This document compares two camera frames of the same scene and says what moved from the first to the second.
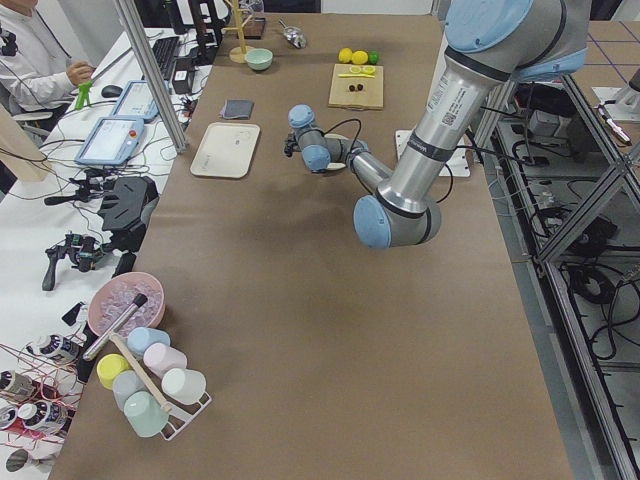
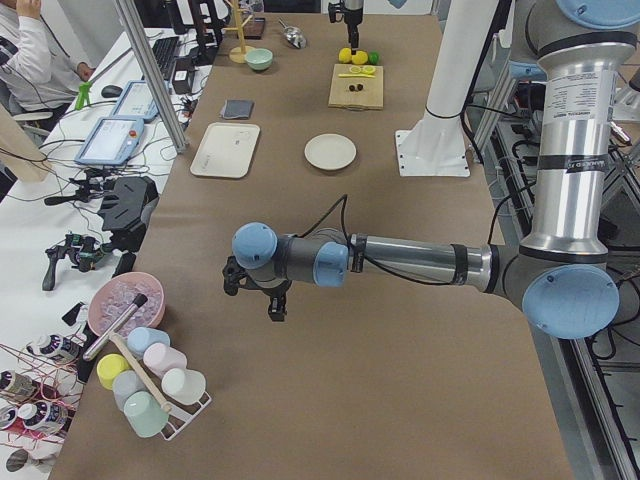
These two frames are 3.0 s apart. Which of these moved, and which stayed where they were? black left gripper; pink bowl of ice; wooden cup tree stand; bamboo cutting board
Moved: black left gripper
Stayed: bamboo cutting board; wooden cup tree stand; pink bowl of ice
